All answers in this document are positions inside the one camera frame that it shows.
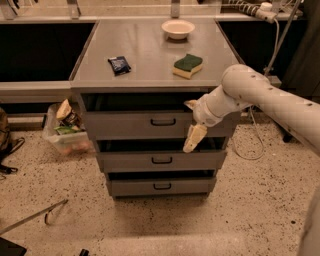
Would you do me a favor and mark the grey drawer cabinet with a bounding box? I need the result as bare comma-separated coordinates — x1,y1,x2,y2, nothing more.
69,18,253,201

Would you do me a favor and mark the grey drawer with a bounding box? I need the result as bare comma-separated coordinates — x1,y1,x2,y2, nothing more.
97,150,226,172
81,109,242,140
106,177,216,197

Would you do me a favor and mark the grey side rail bracket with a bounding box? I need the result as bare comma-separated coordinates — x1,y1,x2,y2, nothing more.
268,75,282,88

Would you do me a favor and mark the green yellow sponge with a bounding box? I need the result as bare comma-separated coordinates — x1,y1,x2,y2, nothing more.
172,54,203,79

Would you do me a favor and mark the white bowl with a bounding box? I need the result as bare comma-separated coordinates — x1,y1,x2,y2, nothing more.
161,19,195,40

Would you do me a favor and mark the white cable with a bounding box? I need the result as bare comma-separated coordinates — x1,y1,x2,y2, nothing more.
231,18,282,162

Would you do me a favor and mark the dark backpack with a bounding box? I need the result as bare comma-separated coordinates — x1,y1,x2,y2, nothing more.
0,108,25,179

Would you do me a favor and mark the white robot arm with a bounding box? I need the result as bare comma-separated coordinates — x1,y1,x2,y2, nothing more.
183,64,320,256

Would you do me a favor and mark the grey bottom drawer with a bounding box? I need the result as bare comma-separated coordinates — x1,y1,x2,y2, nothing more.
106,177,216,197

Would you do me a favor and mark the snack bag in bin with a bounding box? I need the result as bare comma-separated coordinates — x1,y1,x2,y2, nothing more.
56,99,81,126

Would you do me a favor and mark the grey middle drawer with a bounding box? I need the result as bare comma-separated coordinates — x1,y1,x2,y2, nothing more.
97,150,226,172

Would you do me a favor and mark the clear plastic bin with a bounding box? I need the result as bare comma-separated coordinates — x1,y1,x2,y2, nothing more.
42,103,94,155

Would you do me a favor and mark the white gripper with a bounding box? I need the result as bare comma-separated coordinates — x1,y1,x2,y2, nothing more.
183,96,222,153

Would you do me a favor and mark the black object bottom left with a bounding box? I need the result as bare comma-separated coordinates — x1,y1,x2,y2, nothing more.
0,237,27,256

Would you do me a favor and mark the white power strip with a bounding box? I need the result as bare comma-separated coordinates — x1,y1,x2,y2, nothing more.
227,0,278,24

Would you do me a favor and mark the metal rod on floor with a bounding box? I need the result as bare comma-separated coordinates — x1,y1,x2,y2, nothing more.
0,199,69,236

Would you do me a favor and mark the grey top drawer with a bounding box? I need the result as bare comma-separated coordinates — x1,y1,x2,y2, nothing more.
81,109,242,140

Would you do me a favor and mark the dark blue snack packet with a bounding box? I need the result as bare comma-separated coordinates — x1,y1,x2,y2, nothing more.
108,56,131,76

